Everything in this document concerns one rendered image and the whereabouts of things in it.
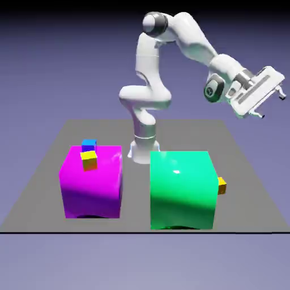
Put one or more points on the small orange cube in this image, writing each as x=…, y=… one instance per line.
x=222, y=185

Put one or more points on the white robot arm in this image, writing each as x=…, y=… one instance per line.
x=147, y=74

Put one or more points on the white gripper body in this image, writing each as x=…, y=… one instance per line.
x=256, y=90

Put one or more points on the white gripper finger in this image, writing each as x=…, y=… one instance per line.
x=281, y=91
x=257, y=113

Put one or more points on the large green box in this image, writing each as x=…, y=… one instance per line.
x=181, y=192

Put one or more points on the small yellow cube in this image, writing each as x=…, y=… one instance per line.
x=89, y=160

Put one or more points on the large magenta box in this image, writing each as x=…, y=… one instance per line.
x=90, y=188

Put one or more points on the small blue cube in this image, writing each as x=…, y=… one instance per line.
x=88, y=145

